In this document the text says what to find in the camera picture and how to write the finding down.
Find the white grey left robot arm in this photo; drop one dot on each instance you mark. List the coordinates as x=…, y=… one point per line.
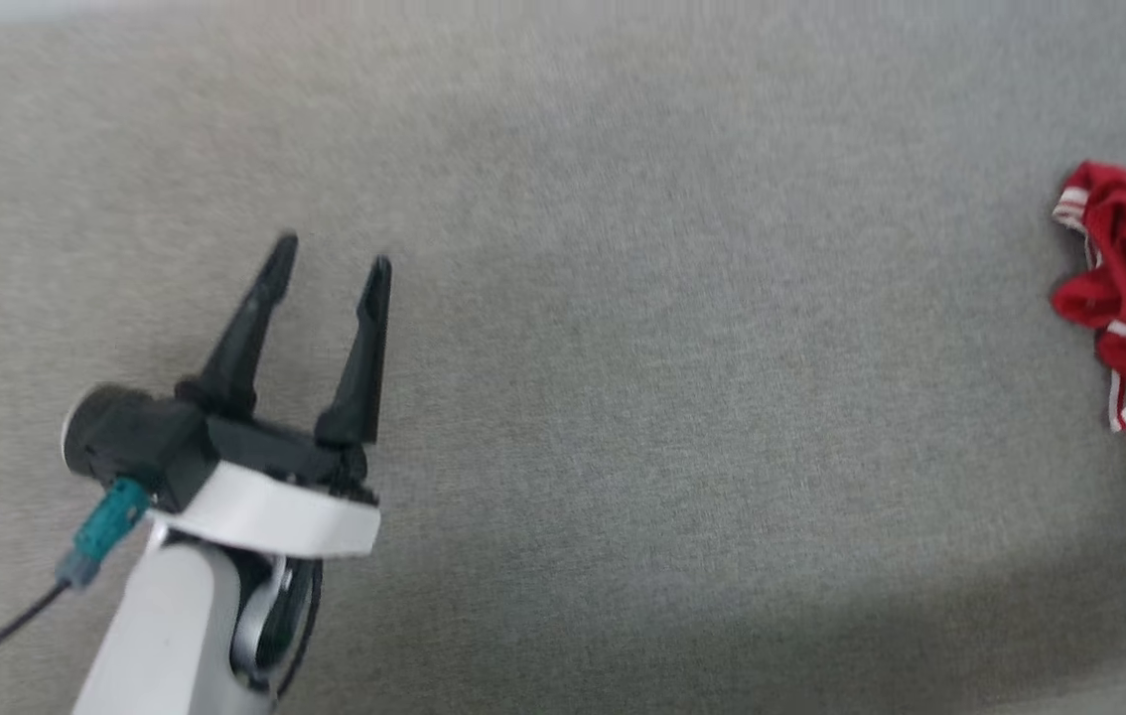
x=166, y=636

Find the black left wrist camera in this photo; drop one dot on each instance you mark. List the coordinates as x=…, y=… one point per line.
x=131, y=442

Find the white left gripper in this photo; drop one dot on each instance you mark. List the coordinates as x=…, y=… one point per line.
x=275, y=506

